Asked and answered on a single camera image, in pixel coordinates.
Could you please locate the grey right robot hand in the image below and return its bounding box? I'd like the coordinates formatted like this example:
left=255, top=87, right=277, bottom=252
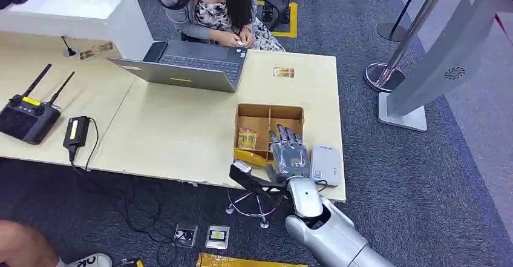
left=266, top=124, right=313, bottom=184

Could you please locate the gold printed card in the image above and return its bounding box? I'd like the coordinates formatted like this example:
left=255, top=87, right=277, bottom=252
left=237, top=127, right=258, bottom=150
left=272, top=66, right=296, bottom=79

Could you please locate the white card reader device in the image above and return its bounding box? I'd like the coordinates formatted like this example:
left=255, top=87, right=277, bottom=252
left=310, top=145, right=342, bottom=188

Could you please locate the wooden divided card box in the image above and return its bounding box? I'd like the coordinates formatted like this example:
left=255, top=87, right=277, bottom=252
left=234, top=103, right=306, bottom=170

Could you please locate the chrome chair base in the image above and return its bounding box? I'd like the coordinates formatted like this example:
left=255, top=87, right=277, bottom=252
left=224, top=189, right=288, bottom=230

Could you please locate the floor socket with yellow label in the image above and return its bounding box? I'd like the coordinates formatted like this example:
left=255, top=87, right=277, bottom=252
left=204, top=225, right=231, bottom=251

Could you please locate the yellow floor tape patch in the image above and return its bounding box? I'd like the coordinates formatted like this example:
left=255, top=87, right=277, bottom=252
left=195, top=252, right=308, bottom=267

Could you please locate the floor socket with plugs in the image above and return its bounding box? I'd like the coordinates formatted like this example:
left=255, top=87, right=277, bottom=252
left=172, top=223, right=200, bottom=249

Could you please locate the grey open laptop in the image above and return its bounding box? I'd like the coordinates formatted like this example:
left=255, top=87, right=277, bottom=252
left=106, top=39, right=249, bottom=94

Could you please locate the yellow floor marking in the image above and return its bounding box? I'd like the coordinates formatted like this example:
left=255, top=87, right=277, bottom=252
left=256, top=1, right=299, bottom=39

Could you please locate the person at desk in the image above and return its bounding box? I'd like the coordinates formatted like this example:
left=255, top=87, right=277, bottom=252
left=158, top=0, right=287, bottom=53

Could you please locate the grey kiosk stand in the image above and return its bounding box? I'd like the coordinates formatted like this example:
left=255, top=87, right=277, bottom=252
left=377, top=0, right=513, bottom=133

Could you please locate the black power adapter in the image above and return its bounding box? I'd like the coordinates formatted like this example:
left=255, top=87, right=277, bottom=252
left=62, top=115, right=91, bottom=150

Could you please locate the gold cards row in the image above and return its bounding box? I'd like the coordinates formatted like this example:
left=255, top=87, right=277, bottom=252
left=79, top=41, right=115, bottom=62

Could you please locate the white shoe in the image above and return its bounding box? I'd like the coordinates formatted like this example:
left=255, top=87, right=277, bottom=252
left=56, top=253, right=114, bottom=267

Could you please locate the small black desk microphone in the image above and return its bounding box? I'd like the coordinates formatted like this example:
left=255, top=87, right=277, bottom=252
left=60, top=35, right=77, bottom=58

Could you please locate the black remote controller with antennas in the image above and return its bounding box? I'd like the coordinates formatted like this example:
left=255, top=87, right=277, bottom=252
left=0, top=63, right=76, bottom=145

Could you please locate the person's leg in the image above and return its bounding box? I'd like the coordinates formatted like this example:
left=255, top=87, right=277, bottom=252
left=0, top=220, right=59, bottom=267

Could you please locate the chrome stanchion post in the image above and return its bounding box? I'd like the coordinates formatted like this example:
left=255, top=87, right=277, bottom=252
left=363, top=0, right=453, bottom=94

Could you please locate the black stanchion post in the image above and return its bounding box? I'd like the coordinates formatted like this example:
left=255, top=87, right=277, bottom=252
left=376, top=0, right=426, bottom=43

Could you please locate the black adapter cable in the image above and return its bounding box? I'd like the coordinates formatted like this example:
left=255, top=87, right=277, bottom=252
left=68, top=117, right=100, bottom=174

